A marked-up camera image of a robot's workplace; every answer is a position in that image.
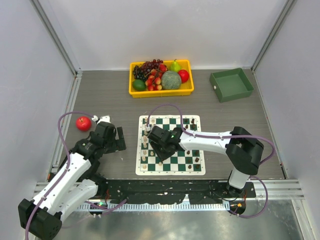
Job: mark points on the green lime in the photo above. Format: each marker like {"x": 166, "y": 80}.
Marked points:
{"x": 139, "y": 85}

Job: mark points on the green square box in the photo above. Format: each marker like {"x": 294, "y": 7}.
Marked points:
{"x": 230, "y": 85}

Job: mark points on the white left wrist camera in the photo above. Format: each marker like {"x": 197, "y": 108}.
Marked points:
{"x": 102, "y": 119}

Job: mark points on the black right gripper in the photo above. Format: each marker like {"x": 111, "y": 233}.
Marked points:
{"x": 162, "y": 156}

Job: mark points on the red apple on table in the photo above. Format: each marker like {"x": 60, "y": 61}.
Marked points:
{"x": 83, "y": 123}

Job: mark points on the green pear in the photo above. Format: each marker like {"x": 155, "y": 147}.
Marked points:
{"x": 175, "y": 66}

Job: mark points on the red apple in tray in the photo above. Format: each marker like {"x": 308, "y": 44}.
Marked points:
{"x": 184, "y": 75}

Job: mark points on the dark purple grape bunch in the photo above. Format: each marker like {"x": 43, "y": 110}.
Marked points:
{"x": 144, "y": 70}

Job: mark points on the green white chess mat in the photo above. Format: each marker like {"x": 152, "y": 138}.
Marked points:
{"x": 182, "y": 163}

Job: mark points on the green melon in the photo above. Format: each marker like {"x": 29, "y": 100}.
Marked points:
{"x": 171, "y": 80}

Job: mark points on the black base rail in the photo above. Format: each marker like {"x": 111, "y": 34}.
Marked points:
{"x": 169, "y": 192}

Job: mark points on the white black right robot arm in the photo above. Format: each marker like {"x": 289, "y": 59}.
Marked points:
{"x": 242, "y": 149}

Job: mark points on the red cherries cluster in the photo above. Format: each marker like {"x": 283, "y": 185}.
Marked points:
{"x": 154, "y": 80}

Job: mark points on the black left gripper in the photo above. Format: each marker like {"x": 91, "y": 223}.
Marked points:
{"x": 118, "y": 144}

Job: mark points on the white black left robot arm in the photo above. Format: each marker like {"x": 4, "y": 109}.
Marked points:
{"x": 76, "y": 182}

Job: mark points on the yellow plastic fruit tray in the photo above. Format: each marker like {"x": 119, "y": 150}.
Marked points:
{"x": 184, "y": 90}

